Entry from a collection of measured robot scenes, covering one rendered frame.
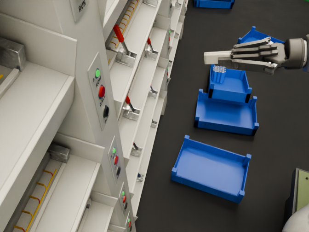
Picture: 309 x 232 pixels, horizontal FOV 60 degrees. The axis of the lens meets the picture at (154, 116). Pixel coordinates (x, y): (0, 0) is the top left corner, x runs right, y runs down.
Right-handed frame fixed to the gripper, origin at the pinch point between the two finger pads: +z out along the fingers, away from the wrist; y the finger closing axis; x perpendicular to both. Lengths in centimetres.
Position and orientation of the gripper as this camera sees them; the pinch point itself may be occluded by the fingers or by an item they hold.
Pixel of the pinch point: (217, 57)
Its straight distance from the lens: 75.1
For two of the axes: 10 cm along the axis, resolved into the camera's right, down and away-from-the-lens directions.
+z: -9.6, -0.1, 2.8
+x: -2.0, -6.6, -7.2
